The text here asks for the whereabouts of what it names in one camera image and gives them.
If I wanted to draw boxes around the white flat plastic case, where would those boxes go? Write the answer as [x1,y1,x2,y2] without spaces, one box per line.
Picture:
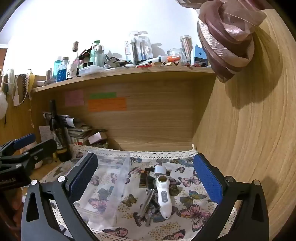
[78,65,105,77]

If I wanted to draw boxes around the white marker pen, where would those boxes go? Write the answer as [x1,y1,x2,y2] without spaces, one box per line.
[138,55,168,66]

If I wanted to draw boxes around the white fluffy puff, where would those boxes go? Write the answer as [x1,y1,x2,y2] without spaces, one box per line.
[0,90,9,120]

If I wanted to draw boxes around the clear cylinder of sticks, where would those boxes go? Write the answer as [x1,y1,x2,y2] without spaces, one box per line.
[180,35,194,65]

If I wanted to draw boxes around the green spray bottle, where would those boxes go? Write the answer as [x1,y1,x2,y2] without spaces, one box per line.
[91,39,105,68]

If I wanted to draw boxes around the green sticky note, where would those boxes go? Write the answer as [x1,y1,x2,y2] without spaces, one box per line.
[89,92,117,99]

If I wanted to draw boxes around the white handheld facial massager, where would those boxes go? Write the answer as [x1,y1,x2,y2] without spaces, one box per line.
[153,175,173,220]

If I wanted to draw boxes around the dark wine bottle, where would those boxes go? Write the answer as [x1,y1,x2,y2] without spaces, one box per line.
[48,100,73,163]

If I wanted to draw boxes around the small pine cone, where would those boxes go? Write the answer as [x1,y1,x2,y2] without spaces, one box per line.
[168,179,183,197]

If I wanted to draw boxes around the blue liquid bottle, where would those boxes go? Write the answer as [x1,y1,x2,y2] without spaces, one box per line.
[57,57,70,82]

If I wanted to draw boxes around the pink scarf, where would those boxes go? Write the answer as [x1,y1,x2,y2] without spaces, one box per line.
[197,0,268,84]

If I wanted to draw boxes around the hanging lace ribbons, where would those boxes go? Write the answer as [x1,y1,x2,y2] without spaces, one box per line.
[16,71,36,105]

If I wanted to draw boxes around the clear plastic storage box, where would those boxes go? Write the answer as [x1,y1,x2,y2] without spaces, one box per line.
[73,149,132,226]

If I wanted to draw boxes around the white cylindrical cap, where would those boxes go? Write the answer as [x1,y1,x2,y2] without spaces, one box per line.
[154,165,167,177]

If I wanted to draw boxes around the teal bottle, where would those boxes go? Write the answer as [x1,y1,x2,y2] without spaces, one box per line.
[53,57,62,80]

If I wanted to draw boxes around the small white cardboard box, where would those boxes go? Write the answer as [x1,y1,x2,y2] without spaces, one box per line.
[88,132,102,144]

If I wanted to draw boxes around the orange sticky note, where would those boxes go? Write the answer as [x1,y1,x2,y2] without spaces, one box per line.
[88,97,128,112]

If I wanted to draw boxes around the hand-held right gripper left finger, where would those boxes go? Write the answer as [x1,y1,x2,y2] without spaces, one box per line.
[20,152,100,241]

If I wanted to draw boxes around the stack of booklets and papers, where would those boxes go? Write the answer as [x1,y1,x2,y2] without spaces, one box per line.
[42,111,109,149]

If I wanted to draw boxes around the butterfly print lace cloth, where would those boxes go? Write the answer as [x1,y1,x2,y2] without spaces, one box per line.
[39,145,238,241]

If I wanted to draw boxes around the blue pencil sharpener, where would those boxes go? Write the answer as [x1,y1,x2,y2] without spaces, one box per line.
[194,45,209,68]

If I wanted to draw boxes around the clear blister pack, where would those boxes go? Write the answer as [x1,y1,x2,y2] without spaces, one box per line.
[124,31,153,63]

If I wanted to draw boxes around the white mug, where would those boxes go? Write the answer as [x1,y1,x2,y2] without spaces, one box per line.
[66,64,78,79]

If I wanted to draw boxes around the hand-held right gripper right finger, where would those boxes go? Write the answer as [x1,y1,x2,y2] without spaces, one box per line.
[193,152,270,241]

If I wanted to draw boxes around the pink sticky note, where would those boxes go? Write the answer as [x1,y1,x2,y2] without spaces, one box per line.
[64,90,84,107]

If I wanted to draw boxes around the glass jar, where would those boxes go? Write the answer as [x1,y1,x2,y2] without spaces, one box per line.
[166,48,184,66]

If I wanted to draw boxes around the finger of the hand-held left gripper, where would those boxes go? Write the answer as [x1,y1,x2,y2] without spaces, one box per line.
[0,133,37,156]
[0,139,57,168]

